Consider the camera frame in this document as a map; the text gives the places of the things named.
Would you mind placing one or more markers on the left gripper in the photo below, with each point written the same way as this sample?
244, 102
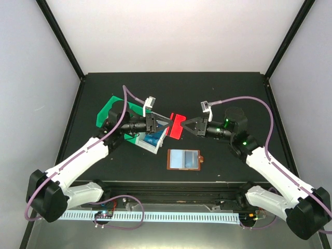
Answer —
151, 126

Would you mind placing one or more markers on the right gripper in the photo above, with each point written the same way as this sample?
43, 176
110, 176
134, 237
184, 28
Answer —
202, 125

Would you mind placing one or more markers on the red credit card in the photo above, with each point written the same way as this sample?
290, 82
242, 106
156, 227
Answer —
175, 131

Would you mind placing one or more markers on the brown leather card holder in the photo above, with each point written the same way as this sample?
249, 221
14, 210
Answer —
193, 160

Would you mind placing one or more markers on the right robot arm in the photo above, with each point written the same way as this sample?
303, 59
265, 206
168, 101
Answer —
305, 209

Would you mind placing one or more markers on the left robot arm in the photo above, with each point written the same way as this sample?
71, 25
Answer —
50, 193

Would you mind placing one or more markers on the blue cards stack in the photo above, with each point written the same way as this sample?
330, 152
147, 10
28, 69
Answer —
152, 138

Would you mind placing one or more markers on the white storage bin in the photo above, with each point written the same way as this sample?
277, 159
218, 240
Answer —
140, 143

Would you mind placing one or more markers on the green double storage bin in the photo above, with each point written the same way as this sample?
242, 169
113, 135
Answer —
116, 120

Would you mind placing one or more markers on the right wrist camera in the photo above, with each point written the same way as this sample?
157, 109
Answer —
206, 108

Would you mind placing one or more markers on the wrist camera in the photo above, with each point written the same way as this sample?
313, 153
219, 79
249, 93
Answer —
206, 108
148, 104

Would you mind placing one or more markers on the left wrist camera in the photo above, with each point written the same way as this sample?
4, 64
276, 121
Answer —
148, 104

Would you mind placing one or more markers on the white slotted cable duct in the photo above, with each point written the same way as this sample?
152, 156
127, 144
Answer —
158, 217

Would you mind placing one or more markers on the black frame post right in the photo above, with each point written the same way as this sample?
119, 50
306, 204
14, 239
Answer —
291, 33

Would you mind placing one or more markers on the black frame post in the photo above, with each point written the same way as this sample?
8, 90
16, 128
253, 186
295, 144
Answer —
291, 33
50, 18

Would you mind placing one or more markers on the black frame post left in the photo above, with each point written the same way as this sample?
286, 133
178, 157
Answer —
50, 18

